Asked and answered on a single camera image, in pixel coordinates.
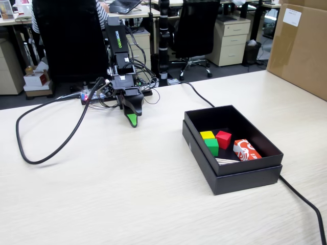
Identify small white red carton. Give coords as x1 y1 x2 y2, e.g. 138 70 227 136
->
24 72 50 87

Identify black pole with white bands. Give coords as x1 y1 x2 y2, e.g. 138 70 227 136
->
157 0 171 87

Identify flat white brown carton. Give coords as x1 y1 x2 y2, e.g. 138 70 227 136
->
23 81 54 98

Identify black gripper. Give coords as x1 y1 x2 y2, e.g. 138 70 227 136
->
111 73 145 128

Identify picture frame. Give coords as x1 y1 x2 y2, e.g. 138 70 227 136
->
0 0 15 21

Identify thick black table cable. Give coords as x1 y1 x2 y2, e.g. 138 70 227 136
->
178 81 327 245

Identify green cube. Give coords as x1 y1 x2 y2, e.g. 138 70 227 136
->
204 138 219 157

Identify red white patterned box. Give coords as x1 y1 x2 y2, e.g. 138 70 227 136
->
232 139 263 162

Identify beige side cabinet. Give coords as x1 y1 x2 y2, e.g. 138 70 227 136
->
0 38 26 95

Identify controller board with red light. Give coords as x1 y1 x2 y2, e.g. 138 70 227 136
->
80 89 100 106

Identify thin black wire bundle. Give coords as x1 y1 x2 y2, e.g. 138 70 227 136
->
122 24 161 106

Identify thick black camera cable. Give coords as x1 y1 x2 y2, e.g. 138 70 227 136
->
15 77 106 165

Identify red cube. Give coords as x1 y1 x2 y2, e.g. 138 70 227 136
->
215 130 232 150

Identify beige drawer cabinet with lock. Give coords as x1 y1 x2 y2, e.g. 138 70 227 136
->
205 16 251 67

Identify person in striped shirt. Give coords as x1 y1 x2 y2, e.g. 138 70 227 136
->
28 0 110 35

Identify large cardboard box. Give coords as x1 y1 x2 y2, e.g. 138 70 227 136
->
266 0 327 102

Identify bare camera circuit board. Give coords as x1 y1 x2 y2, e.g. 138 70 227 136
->
98 79 115 99

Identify striped silver flat item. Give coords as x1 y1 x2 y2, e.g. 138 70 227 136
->
215 157 240 166

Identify black office chair chrome base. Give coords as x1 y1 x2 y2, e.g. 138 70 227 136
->
174 0 221 81

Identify black laptop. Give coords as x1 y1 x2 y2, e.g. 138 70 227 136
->
107 0 143 15

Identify black trash bin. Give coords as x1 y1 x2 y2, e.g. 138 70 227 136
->
242 40 263 66

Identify white shipping label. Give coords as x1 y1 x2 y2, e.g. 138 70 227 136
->
283 8 302 28

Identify large black mesh office chair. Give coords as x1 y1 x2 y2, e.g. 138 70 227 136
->
32 0 111 93

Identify black open box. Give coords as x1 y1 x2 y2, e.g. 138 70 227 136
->
182 119 283 196

